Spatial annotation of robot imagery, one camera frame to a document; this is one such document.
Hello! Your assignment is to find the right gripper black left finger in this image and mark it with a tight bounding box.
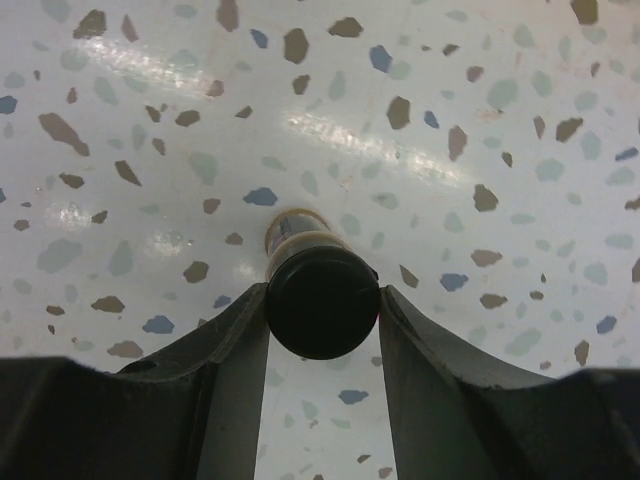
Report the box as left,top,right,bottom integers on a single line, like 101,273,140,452
1,284,269,479

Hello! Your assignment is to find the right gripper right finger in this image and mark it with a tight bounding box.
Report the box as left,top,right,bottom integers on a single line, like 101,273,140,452
379,286,639,479

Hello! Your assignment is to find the spice jar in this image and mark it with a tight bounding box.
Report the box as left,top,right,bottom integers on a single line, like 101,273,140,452
264,208,381,360

